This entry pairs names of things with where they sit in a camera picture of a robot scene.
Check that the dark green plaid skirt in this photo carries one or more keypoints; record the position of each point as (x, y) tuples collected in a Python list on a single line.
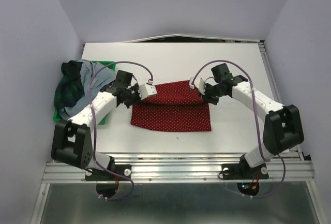
[(70, 89)]

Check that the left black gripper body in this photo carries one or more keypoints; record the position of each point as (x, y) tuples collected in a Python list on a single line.
[(133, 96)]

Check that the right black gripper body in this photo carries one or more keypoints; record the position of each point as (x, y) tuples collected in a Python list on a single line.
[(212, 93)]

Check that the red polka dot skirt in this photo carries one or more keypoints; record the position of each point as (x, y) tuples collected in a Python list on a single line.
[(175, 108)]

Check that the aluminium rail frame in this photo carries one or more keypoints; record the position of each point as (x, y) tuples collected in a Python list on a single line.
[(175, 175)]

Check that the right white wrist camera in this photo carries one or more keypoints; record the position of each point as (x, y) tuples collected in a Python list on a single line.
[(198, 84)]

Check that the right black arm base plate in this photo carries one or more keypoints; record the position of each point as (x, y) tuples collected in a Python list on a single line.
[(234, 171)]

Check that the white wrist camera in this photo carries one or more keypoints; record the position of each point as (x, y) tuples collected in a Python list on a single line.
[(198, 84), (147, 90)]

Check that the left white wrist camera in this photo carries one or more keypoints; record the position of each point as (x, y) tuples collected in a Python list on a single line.
[(147, 90)]

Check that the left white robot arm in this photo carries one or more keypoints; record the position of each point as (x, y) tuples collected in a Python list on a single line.
[(73, 140)]

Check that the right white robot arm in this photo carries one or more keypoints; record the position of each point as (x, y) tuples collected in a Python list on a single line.
[(282, 124)]

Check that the green plastic bin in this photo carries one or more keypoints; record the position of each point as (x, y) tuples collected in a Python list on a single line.
[(58, 116)]

